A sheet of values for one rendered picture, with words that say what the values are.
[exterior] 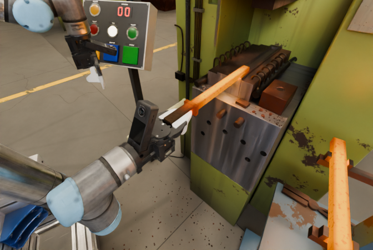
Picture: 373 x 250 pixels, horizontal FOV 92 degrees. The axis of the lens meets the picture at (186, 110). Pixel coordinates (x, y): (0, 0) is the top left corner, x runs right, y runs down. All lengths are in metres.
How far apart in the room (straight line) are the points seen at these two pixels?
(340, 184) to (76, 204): 0.55
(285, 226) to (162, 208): 0.89
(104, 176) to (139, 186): 1.15
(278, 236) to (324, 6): 0.92
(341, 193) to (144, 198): 1.21
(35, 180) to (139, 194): 1.10
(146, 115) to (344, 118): 0.68
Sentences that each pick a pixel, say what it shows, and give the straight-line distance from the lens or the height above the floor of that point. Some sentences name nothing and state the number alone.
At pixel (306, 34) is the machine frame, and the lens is 1.10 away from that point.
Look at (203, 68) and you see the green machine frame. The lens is 0.98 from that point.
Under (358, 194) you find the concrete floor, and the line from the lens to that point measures 1.95.
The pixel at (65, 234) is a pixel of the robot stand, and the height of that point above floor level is 0.21.
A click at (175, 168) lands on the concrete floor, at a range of 1.58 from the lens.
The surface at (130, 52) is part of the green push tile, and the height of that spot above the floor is 1.02.
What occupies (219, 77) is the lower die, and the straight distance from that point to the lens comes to 0.75.
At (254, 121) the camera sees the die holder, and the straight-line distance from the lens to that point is 0.69.
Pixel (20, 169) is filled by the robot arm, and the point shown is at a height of 1.05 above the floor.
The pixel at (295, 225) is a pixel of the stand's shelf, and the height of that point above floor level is 0.67.
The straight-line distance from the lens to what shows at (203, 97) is 0.55.
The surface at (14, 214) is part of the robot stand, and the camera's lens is 0.90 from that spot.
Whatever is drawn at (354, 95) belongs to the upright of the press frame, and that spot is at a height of 1.00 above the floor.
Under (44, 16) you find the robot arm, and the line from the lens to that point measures 0.59.
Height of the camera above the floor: 1.33
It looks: 40 degrees down
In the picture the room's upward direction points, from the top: straight up
